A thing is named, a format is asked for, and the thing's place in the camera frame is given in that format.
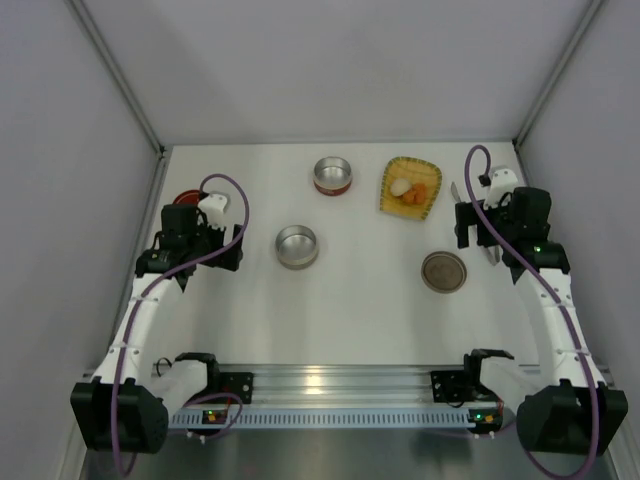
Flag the steel food tongs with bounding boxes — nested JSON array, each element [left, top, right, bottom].
[[450, 182, 500, 266]]

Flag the orange fried nuggets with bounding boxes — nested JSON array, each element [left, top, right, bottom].
[[402, 183, 427, 205]]

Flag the brown round lid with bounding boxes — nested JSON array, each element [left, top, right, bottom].
[[420, 251, 467, 294]]

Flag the white round bun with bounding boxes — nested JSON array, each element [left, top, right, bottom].
[[389, 178, 412, 197]]

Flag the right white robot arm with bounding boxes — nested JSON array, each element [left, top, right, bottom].
[[455, 187, 628, 456]]

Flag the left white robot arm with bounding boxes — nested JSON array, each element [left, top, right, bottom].
[[70, 204, 246, 454]]

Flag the tan steel lunch bowl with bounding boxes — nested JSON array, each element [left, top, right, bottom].
[[274, 225, 319, 270]]

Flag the red steel lunch bowl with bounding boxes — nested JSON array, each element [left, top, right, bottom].
[[313, 156, 353, 196]]

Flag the red round lid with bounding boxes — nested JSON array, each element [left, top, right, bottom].
[[173, 189, 201, 205]]

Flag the bamboo woven tray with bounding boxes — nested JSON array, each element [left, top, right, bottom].
[[379, 156, 443, 221]]

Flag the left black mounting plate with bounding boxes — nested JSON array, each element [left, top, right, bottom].
[[218, 371, 254, 404]]

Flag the black mounting plate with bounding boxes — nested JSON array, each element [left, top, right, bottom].
[[218, 371, 254, 404], [430, 370, 473, 408]]

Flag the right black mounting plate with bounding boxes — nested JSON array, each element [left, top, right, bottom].
[[430, 370, 473, 408]]

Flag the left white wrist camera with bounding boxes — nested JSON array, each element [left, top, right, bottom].
[[197, 192, 230, 231]]

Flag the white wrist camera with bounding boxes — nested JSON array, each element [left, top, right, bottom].
[[197, 192, 230, 231], [478, 166, 519, 209]]

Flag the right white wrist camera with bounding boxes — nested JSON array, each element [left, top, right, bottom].
[[478, 166, 519, 209]]

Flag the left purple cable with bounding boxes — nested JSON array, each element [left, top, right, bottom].
[[112, 173, 250, 477]]

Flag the purple cable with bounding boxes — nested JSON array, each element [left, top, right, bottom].
[[112, 173, 250, 477], [464, 145, 601, 475]]

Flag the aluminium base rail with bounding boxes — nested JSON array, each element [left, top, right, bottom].
[[82, 363, 614, 401]]

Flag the grey slotted cable duct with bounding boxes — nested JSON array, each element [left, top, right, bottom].
[[169, 406, 475, 430]]

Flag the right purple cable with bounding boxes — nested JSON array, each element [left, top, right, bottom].
[[464, 145, 601, 475]]

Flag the left aluminium frame post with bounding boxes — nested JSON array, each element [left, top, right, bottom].
[[64, 0, 169, 211]]

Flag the aluminium frame post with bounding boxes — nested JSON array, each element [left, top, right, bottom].
[[512, 0, 608, 162], [64, 0, 169, 211]]

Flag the right aluminium frame post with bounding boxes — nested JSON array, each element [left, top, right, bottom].
[[512, 0, 608, 162]]

